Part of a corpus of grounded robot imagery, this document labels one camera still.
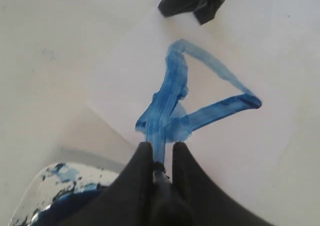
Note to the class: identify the white dish with blue paint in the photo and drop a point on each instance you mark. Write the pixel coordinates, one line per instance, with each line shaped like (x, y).
(57, 181)

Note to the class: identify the black paintbrush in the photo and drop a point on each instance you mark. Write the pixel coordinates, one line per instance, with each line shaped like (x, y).
(160, 207)

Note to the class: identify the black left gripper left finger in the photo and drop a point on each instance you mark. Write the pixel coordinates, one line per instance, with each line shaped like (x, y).
(126, 202)

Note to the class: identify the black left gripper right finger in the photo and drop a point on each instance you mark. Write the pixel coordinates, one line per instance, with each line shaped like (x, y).
(210, 205)

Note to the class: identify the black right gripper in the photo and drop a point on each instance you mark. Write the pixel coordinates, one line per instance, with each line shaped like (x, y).
(203, 10)

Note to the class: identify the white paper sheet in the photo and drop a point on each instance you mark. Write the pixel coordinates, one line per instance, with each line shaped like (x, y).
(168, 81)

